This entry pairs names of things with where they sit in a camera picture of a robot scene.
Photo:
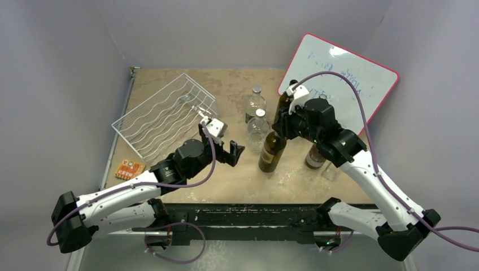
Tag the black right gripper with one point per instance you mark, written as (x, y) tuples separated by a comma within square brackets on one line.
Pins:
[(286, 113)]

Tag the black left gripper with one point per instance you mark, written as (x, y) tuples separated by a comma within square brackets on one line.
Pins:
[(230, 157)]

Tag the olive wine bottle beige label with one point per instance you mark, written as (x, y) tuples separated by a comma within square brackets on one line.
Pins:
[(271, 153)]

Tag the dark green wine bottle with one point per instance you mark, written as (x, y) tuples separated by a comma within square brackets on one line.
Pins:
[(285, 98)]

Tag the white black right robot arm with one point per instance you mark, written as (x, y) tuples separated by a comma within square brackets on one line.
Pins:
[(402, 224)]

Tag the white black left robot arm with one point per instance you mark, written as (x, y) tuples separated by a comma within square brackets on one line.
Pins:
[(78, 219)]

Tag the round clear bottle silver cap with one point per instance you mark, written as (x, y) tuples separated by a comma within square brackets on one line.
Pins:
[(257, 129)]

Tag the dark wine bottle foil neck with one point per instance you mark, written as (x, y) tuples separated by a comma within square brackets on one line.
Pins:
[(314, 159)]

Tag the tall clear bottle silver cap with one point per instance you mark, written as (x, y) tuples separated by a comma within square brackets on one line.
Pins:
[(253, 102)]

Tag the pink framed whiteboard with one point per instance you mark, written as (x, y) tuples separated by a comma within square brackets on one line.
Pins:
[(372, 81)]

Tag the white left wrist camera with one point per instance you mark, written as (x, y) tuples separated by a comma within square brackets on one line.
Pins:
[(215, 127)]

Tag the white wire wine rack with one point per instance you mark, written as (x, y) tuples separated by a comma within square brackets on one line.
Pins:
[(161, 123)]

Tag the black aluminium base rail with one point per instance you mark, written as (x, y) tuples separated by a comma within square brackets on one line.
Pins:
[(300, 223)]

